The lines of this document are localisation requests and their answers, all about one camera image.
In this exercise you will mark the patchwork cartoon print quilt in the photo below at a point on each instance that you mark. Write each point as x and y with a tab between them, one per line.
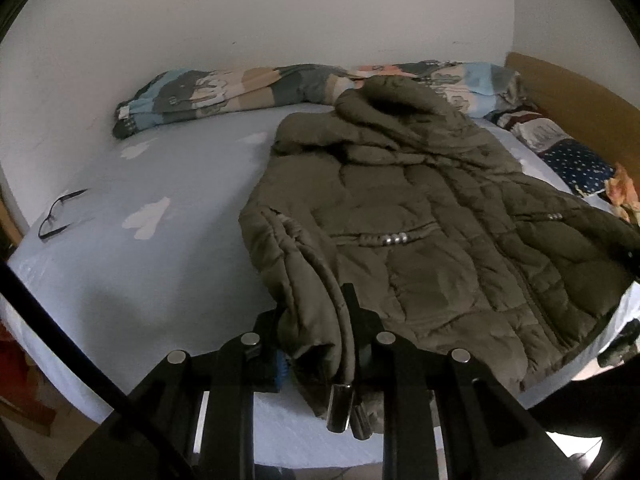
225	90

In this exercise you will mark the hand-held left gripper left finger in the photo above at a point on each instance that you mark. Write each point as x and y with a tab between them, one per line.
279	366

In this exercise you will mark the navy dotted pillow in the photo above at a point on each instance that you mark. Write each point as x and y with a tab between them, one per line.
575	165

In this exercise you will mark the red cloth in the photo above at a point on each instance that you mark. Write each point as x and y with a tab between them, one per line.
12	360

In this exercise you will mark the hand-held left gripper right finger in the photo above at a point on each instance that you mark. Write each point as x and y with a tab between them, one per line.
350	310

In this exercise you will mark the olive green padded jacket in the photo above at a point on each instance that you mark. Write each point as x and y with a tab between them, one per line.
425	220

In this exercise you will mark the wooden headboard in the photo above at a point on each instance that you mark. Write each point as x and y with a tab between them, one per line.
580	95

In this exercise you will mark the black frame eyeglasses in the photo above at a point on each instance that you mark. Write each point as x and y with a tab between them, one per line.
50	220

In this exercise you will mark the orange cloth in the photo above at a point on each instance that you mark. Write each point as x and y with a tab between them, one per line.
622	190

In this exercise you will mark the light blue cloud-print bed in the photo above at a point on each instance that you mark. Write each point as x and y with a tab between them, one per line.
165	270

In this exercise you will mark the brown white patterned pillow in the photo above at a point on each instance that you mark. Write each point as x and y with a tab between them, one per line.
535	127

